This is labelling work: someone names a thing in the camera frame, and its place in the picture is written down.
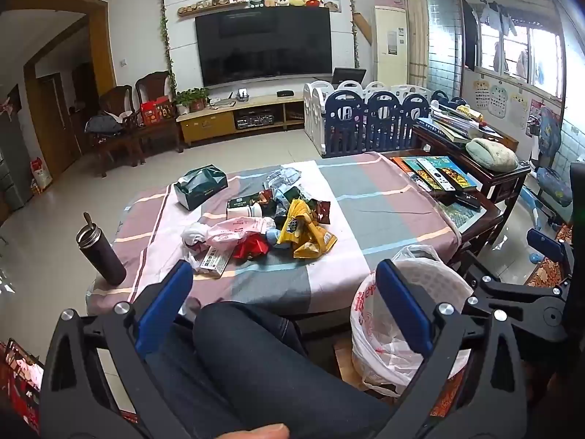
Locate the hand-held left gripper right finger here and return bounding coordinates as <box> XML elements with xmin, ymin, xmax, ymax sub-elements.
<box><xmin>375</xmin><ymin>259</ymin><xmax>533</xmax><ymax>439</ymax></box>

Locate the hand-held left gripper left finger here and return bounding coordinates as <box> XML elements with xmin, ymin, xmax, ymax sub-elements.
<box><xmin>39</xmin><ymin>260</ymin><xmax>195</xmax><ymax>439</ymax></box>

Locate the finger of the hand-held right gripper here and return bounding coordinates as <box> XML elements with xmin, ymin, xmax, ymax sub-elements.
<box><xmin>527</xmin><ymin>228</ymin><xmax>575</xmax><ymax>294</ymax></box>
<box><xmin>458</xmin><ymin>256</ymin><xmax>573</xmax><ymax>345</ymax></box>

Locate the waste bin with white bag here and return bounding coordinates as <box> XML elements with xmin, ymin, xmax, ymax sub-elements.
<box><xmin>350</xmin><ymin>244</ymin><xmax>475</xmax><ymax>398</ymax></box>

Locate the white blue medicine box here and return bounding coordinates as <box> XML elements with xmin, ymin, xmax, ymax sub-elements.
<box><xmin>199</xmin><ymin>247</ymin><xmax>235</xmax><ymax>278</ymax></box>

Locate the white tissue ball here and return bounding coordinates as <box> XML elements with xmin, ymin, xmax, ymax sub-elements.
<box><xmin>180</xmin><ymin>222</ymin><xmax>211</xmax><ymax>245</ymax></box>

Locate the red wrapper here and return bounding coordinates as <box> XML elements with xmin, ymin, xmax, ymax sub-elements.
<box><xmin>233</xmin><ymin>233</ymin><xmax>271</xmax><ymax>260</ymax></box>

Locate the pink packet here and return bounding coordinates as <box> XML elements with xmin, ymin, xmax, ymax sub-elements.
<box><xmin>194</xmin><ymin>217</ymin><xmax>276</xmax><ymax>251</ymax></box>

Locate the white paper cup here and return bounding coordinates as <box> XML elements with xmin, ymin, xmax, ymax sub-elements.
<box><xmin>227</xmin><ymin>204</ymin><xmax>263</xmax><ymax>219</ymax></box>

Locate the green plastic bag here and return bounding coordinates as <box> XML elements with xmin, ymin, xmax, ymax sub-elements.
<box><xmin>174</xmin><ymin>165</ymin><xmax>228</xmax><ymax>211</ymax></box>

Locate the dark red snack packet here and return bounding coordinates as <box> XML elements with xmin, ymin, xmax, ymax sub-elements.
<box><xmin>304</xmin><ymin>199</ymin><xmax>332</xmax><ymax>226</ymax></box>

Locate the yellow snack packet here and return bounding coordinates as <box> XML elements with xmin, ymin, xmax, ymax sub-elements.
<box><xmin>276</xmin><ymin>199</ymin><xmax>338</xmax><ymax>259</ymax></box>

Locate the dark green wrapper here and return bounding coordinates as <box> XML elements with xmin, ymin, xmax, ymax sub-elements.
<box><xmin>260</xmin><ymin>187</ymin><xmax>302</xmax><ymax>218</ymax></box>

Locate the clear blue bread bag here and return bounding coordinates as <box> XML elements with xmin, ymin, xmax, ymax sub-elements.
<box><xmin>263</xmin><ymin>168</ymin><xmax>302</xmax><ymax>193</ymax></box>

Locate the person's left hand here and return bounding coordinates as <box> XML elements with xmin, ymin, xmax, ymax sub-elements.
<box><xmin>219</xmin><ymin>423</ymin><xmax>291</xmax><ymax>439</ymax></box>

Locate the red gold bench cushion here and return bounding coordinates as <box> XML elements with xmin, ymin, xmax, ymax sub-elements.
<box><xmin>430</xmin><ymin>224</ymin><xmax>577</xmax><ymax>418</ymax></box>

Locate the blue white scooter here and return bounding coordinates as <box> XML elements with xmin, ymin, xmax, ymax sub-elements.
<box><xmin>518</xmin><ymin>187</ymin><xmax>556</xmax><ymax>235</ymax></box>

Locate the dark wooden coffee table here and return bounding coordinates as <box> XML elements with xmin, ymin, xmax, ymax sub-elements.
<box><xmin>388</xmin><ymin>149</ymin><xmax>504</xmax><ymax>258</ymax></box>

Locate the dark wooden side table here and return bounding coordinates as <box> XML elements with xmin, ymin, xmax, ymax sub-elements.
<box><xmin>411</xmin><ymin>123</ymin><xmax>533</xmax><ymax>220</ymax></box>

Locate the dark thermos bottle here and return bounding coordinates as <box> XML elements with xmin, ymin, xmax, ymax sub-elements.
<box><xmin>76</xmin><ymin>213</ymin><xmax>127</xmax><ymax>285</ymax></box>

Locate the landscape picture mat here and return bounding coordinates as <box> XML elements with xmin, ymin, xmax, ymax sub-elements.
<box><xmin>439</xmin><ymin>201</ymin><xmax>484</xmax><ymax>230</ymax></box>

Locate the black remote control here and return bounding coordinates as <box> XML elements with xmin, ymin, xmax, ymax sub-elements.
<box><xmin>454</xmin><ymin>191</ymin><xmax>482</xmax><ymax>210</ymax></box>

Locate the blue patterned office chair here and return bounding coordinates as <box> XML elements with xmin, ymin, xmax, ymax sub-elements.
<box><xmin>531</xmin><ymin>105</ymin><xmax>575</xmax><ymax>239</ymax></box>

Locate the green round cushion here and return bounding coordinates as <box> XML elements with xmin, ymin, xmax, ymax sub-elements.
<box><xmin>465</xmin><ymin>138</ymin><xmax>519</xmax><ymax>173</ymax></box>

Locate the striped pink grey blanket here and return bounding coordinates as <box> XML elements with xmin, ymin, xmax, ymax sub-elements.
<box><xmin>86</xmin><ymin>151</ymin><xmax>462</xmax><ymax>316</ymax></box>

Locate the blue yellow picture book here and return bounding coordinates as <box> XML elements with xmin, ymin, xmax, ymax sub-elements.
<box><xmin>430</xmin><ymin>155</ymin><xmax>479</xmax><ymax>189</ymax></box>

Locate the person's dark trouser leg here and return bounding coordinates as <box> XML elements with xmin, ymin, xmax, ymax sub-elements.
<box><xmin>148</xmin><ymin>301</ymin><xmax>396</xmax><ymax>439</ymax></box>

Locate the white long leaflet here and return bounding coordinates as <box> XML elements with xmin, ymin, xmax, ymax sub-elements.
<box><xmin>416</xmin><ymin>158</ymin><xmax>458</xmax><ymax>192</ymax></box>

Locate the green book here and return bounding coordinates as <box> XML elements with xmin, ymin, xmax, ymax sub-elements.
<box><xmin>402</xmin><ymin>158</ymin><xmax>433</xmax><ymax>189</ymax></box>

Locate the orange book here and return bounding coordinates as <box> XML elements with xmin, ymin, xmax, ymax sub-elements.
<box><xmin>390</xmin><ymin>156</ymin><xmax>419</xmax><ymax>179</ymax></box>

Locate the stack of books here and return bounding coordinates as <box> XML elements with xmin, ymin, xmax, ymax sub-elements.
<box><xmin>427</xmin><ymin>98</ymin><xmax>502</xmax><ymax>143</ymax></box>

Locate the dark wooden chair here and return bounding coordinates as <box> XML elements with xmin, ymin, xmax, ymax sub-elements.
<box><xmin>134</xmin><ymin>71</ymin><xmax>184</xmax><ymax>165</ymax></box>
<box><xmin>86</xmin><ymin>85</ymin><xmax>143</xmax><ymax>177</ymax></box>

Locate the white red floor bag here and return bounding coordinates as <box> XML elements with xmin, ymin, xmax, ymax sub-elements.
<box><xmin>30</xmin><ymin>158</ymin><xmax>54</xmax><ymax>193</ymax></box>

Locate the wooden television stand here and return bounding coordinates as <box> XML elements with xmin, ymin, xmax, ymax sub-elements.
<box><xmin>176</xmin><ymin>93</ymin><xmax>308</xmax><ymax>147</ymax></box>

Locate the red gift box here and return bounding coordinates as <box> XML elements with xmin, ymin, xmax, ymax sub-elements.
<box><xmin>139</xmin><ymin>96</ymin><xmax>177</xmax><ymax>127</ymax></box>

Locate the window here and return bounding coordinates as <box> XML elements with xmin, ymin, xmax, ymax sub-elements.
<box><xmin>475</xmin><ymin>0</ymin><xmax>568</xmax><ymax>101</ymax></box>

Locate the blue white playpen fence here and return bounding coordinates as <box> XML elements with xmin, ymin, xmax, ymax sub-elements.
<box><xmin>303</xmin><ymin>80</ymin><xmax>468</xmax><ymax>158</ymax></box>

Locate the potted green plant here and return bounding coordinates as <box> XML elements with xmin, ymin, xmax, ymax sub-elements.
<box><xmin>175</xmin><ymin>88</ymin><xmax>210</xmax><ymax>115</ymax></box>

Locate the grey refrigerator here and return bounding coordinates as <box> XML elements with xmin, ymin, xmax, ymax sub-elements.
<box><xmin>0</xmin><ymin>110</ymin><xmax>34</xmax><ymax>213</ymax></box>

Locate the hanging dark garment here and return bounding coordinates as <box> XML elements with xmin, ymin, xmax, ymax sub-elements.
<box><xmin>461</xmin><ymin>0</ymin><xmax>481</xmax><ymax>72</ymax></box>

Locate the hanging light shirt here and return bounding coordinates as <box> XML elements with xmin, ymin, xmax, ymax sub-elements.
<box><xmin>480</xmin><ymin>2</ymin><xmax>517</xmax><ymax>38</ymax></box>

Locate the small black monitor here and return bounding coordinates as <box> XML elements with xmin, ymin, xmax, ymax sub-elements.
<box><xmin>331</xmin><ymin>68</ymin><xmax>367</xmax><ymax>87</ymax></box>

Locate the standing white air conditioner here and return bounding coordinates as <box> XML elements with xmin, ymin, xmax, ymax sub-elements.
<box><xmin>374</xmin><ymin>4</ymin><xmax>408</xmax><ymax>85</ymax></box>

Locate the beige curtain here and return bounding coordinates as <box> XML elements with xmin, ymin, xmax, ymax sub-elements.
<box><xmin>394</xmin><ymin>0</ymin><xmax>429</xmax><ymax>87</ymax></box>

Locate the hanging green vine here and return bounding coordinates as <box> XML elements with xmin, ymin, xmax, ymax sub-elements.
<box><xmin>158</xmin><ymin>0</ymin><xmax>177</xmax><ymax>97</ymax></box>
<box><xmin>346</xmin><ymin>0</ymin><xmax>362</xmax><ymax>69</ymax></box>

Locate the large black television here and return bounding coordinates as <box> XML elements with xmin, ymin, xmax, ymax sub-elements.
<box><xmin>196</xmin><ymin>7</ymin><xmax>333</xmax><ymax>87</ymax></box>

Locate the wooden wall shelf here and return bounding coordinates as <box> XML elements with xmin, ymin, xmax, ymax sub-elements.
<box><xmin>177</xmin><ymin>0</ymin><xmax>250</xmax><ymax>18</ymax></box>

